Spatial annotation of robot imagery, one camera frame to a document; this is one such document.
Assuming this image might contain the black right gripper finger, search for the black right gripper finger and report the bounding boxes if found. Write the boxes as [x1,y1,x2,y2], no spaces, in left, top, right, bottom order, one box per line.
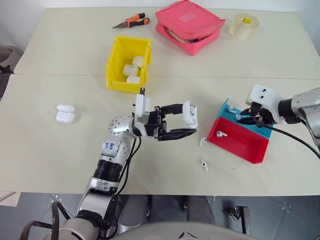
[238,107,255,118]
[235,118,260,127]

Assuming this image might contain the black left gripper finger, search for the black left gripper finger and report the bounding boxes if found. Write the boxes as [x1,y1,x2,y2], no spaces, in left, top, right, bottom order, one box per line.
[157,127,199,143]
[159,102,186,119]

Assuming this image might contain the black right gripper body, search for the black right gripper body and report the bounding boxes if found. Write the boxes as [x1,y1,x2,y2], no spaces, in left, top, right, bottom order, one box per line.
[248,101,278,128]

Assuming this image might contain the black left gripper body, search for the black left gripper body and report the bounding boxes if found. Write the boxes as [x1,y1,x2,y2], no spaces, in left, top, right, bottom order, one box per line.
[144,106,168,142]

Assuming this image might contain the yellow plastic bin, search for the yellow plastic bin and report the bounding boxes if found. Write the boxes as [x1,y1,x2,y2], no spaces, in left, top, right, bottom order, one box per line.
[105,35,153,93]

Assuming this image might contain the blue plastic tray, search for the blue plastic tray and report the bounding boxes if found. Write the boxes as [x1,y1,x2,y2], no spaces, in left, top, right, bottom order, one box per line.
[215,98,274,139]

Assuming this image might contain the red plastic tray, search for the red plastic tray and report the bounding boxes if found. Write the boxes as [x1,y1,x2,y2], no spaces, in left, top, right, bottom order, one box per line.
[207,116,270,165]

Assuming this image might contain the clear tape roll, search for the clear tape roll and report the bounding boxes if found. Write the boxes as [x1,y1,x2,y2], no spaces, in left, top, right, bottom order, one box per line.
[228,12,260,41]

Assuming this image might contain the dark grey rounded shape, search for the dark grey rounded shape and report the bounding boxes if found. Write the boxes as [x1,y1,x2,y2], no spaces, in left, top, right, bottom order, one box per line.
[119,194,154,235]

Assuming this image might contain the pink fabric pouch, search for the pink fabric pouch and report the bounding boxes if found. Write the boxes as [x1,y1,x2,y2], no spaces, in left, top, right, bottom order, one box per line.
[155,0,227,56]

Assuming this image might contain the orange and black pliers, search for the orange and black pliers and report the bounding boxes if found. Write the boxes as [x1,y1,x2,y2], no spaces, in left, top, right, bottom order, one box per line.
[112,12,151,30]

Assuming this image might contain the black metal stand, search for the black metal stand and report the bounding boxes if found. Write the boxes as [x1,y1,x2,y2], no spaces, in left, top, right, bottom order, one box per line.
[229,205,252,236]

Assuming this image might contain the grey robot torso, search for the grey robot torso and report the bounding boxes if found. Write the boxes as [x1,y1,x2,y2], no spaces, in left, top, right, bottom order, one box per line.
[57,219,253,240]

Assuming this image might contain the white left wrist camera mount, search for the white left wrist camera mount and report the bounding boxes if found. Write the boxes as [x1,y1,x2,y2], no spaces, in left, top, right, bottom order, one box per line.
[131,87,152,137]

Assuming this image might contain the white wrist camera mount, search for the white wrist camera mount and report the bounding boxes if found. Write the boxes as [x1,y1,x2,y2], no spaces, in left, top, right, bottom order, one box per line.
[246,84,287,125]
[131,87,152,137]

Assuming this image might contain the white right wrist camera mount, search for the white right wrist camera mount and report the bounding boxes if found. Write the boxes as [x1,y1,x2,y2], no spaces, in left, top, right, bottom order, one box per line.
[246,84,287,125]

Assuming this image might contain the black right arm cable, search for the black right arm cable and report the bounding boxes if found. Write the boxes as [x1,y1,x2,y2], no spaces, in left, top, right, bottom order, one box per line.
[263,124,320,160]

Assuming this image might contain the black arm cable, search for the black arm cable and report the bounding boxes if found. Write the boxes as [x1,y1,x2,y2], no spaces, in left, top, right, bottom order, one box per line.
[21,136,143,240]
[263,124,320,160]

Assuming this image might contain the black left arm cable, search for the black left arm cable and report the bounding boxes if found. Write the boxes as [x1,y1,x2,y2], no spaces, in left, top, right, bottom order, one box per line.
[21,136,143,240]

